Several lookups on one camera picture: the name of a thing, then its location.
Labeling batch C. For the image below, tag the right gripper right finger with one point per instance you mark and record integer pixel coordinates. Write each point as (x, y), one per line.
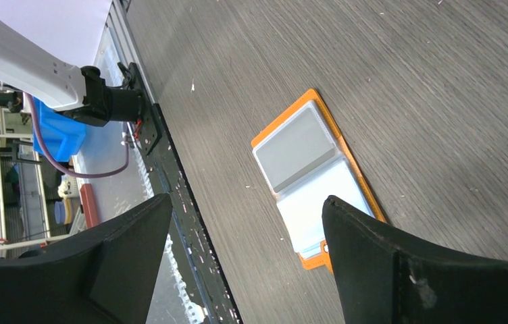
(386, 275)

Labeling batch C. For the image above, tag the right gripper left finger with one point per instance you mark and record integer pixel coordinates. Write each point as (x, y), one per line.
(105, 274)

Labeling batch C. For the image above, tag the orange card holder wallet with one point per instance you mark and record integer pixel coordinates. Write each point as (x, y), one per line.
(300, 205)

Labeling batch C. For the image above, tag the red brown block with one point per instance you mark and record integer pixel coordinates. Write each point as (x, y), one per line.
(89, 205)

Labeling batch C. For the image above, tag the blue object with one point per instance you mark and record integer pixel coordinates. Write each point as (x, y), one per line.
(61, 135)

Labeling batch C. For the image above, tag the aluminium front rail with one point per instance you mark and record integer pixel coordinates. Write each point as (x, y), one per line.
(123, 42)

